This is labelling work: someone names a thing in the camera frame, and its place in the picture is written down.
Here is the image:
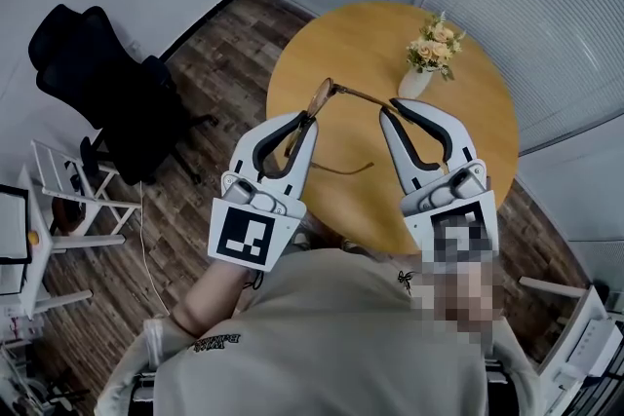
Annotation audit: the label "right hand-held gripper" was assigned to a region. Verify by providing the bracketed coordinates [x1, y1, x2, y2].
[378, 96, 500, 262]

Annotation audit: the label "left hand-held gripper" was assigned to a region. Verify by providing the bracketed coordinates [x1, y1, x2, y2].
[208, 110, 320, 273]

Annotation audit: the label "brown eyeglasses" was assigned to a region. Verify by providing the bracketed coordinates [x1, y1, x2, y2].
[284, 76, 415, 175]

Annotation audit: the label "person's right forearm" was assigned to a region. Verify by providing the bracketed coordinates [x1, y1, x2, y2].
[428, 257, 503, 337]

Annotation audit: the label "person's left forearm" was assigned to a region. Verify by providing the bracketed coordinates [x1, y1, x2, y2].
[170, 252, 257, 340]

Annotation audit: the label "white vase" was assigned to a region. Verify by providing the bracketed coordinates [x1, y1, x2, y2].
[397, 65, 434, 99]

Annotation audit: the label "yellow flower bouquet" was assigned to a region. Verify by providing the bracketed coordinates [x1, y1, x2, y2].
[406, 12, 467, 82]

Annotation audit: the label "black office chair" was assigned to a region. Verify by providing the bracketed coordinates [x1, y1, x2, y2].
[27, 3, 218, 186]

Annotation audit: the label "white shelf unit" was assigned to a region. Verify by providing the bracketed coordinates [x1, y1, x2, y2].
[519, 275, 624, 416]

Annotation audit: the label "person in white shirt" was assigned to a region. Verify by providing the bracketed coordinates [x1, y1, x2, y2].
[95, 247, 542, 416]

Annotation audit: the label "white folding chair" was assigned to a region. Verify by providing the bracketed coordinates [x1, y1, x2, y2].
[29, 138, 142, 238]

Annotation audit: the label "white router box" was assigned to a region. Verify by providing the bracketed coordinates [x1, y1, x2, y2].
[565, 319, 623, 379]

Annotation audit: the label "white desk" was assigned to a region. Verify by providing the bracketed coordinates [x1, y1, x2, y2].
[0, 163, 126, 321]

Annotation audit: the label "black framed white board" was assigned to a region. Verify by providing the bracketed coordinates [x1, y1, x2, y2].
[0, 183, 31, 265]

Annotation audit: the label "white floor cable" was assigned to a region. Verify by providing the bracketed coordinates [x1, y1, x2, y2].
[138, 181, 171, 317]

